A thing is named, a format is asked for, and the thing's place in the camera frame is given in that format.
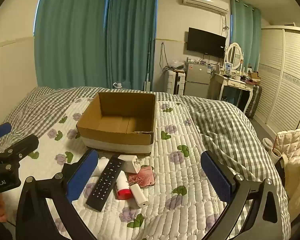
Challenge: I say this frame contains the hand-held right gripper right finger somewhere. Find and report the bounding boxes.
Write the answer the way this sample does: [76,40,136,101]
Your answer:
[200,150,283,240]

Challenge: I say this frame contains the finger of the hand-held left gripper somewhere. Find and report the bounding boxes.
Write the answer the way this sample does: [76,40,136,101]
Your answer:
[0,122,12,142]
[0,134,39,166]

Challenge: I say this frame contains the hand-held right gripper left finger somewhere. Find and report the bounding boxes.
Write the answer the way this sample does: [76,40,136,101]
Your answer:
[16,149,99,240]

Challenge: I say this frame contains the small pale jar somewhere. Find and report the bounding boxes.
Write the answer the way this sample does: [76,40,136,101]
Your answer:
[94,156,110,177]

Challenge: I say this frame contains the black remote control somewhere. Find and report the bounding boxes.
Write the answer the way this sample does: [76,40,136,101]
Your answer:
[86,156,125,212]

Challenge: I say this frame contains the white bottle with red cap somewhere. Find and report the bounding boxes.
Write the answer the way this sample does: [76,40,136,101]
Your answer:
[113,170,133,201]

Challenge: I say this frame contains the white charger plug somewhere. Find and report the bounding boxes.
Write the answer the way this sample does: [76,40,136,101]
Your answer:
[118,154,143,174]

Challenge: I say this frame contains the small white power bank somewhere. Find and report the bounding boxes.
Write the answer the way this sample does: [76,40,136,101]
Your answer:
[129,183,149,209]

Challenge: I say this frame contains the brown cardboard box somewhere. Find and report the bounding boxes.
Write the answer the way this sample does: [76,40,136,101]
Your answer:
[76,92,157,155]

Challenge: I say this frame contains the pink card wallet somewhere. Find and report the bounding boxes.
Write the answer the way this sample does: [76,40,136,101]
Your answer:
[127,165,156,188]

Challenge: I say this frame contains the white floral quilt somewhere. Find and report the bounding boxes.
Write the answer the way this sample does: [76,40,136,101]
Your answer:
[15,96,243,240]

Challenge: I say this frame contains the grey gingham blanket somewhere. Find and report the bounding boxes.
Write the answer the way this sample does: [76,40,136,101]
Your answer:
[0,86,292,240]

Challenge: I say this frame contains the white quilted jacket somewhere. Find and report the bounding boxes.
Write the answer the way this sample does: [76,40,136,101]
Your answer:
[274,128,300,213]

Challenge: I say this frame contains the dark suitcase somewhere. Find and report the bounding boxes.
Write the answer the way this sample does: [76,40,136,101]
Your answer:
[245,84,263,118]

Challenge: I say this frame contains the white dressing table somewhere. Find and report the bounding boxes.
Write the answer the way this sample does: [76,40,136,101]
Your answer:
[213,70,257,113]

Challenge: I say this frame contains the clear water jug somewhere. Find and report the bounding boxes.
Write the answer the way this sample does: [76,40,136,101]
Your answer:
[113,81,131,89]

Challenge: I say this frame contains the grey small fridge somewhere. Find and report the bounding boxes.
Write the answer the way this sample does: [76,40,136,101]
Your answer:
[183,61,212,97]

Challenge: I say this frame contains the white ribbed suitcase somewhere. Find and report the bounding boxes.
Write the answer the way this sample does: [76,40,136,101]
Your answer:
[166,69,187,95]

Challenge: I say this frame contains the white louvred wardrobe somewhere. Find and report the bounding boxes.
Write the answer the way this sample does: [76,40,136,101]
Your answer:
[253,26,300,133]

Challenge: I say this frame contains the wide teal curtain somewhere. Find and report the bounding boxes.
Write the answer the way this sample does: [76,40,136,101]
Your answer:
[34,0,108,88]

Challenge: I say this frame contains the white oval mirror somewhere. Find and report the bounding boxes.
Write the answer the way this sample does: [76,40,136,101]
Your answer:
[225,42,243,71]

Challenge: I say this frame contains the white mop pole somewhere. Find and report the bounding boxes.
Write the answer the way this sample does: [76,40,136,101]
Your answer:
[143,37,152,92]

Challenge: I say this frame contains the pale teal curtain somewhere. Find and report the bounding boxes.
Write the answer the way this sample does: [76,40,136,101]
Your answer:
[229,0,262,72]

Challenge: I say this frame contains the narrow teal curtain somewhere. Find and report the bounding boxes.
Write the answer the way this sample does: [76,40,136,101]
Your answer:
[106,0,158,91]

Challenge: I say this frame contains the white air conditioner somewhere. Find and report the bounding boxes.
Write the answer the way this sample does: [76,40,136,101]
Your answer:
[182,0,229,15]

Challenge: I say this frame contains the hanging cables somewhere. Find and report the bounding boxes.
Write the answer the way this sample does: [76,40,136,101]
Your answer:
[159,42,171,73]

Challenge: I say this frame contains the black wall television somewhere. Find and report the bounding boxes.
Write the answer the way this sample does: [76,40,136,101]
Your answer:
[186,27,227,58]

